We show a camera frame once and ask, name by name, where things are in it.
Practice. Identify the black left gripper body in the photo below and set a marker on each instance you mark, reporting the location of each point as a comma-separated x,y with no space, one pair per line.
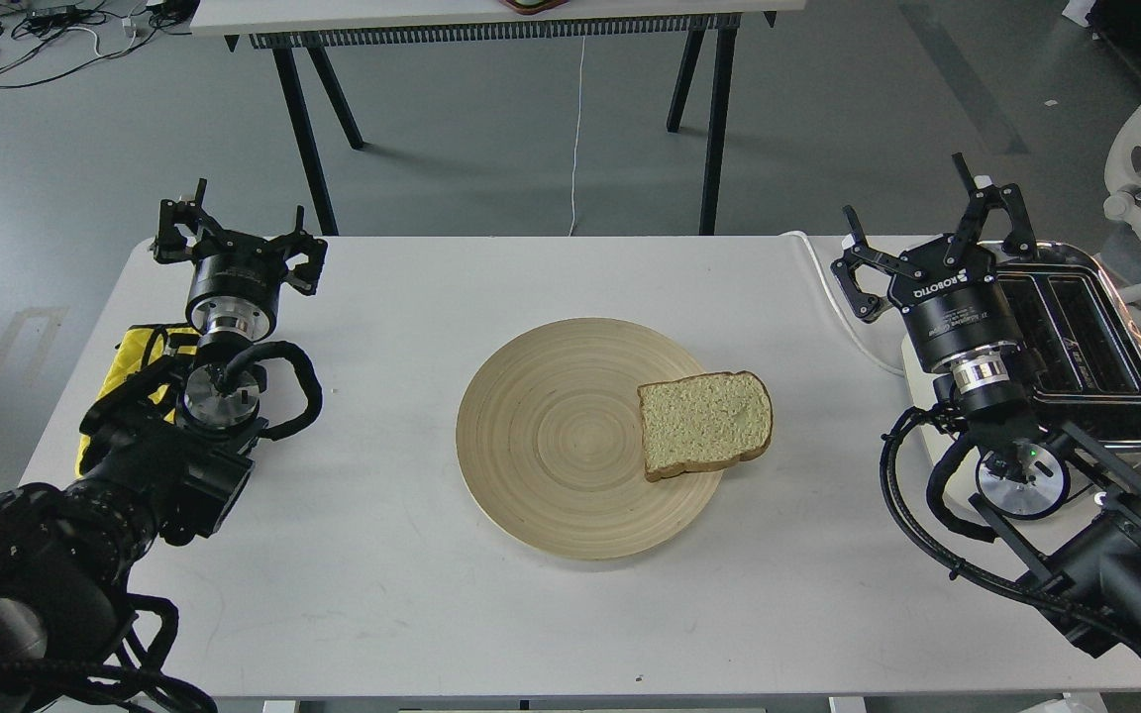
236,285

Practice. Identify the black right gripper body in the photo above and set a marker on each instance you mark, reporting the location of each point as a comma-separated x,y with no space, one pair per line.
951,308

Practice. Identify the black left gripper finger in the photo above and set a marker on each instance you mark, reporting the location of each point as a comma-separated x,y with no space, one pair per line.
300,256
186,233

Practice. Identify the slice of bread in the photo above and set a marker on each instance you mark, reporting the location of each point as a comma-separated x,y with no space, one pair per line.
704,423

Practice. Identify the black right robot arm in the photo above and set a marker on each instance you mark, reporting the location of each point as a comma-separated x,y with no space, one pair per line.
1036,370

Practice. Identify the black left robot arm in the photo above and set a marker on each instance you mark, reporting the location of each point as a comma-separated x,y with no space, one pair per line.
168,454

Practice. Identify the yellow cloth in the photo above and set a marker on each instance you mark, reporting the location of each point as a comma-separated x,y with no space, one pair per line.
140,345

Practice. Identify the white background table black legs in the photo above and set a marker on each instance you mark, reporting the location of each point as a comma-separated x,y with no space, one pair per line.
285,27

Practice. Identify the round bamboo plate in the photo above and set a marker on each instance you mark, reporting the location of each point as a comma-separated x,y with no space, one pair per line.
549,440

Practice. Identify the brown object on background table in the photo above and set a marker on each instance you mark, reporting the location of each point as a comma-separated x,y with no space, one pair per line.
532,7

